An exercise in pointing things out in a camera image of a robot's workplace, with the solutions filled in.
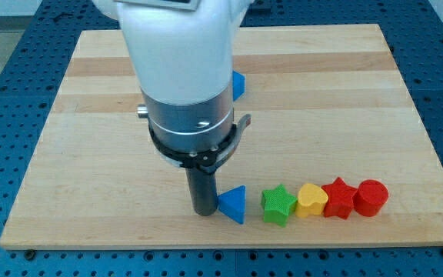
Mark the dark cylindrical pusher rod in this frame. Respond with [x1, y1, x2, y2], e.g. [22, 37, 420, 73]
[185, 168, 218, 216]

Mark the red cylinder block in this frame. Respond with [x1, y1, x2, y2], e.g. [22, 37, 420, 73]
[353, 179, 389, 217]

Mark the blue cube block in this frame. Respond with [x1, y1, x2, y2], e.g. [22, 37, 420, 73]
[232, 71, 245, 102]

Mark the wooden board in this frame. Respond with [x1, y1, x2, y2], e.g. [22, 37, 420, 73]
[0, 25, 443, 250]

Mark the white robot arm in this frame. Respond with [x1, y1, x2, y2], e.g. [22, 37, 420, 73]
[93, 0, 251, 216]

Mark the blue perforated table plate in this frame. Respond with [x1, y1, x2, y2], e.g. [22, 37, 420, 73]
[0, 0, 443, 276]

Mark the red star block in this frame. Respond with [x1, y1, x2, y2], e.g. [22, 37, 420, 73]
[321, 177, 358, 220]

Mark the blue triangle block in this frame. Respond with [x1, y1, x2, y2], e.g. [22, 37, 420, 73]
[218, 185, 246, 225]

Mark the yellow heart block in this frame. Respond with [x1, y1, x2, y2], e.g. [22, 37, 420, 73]
[295, 183, 328, 218]

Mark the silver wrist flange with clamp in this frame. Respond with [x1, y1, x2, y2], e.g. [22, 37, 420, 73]
[137, 85, 251, 175]

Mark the green star block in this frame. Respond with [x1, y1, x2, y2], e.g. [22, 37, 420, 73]
[261, 183, 298, 227]

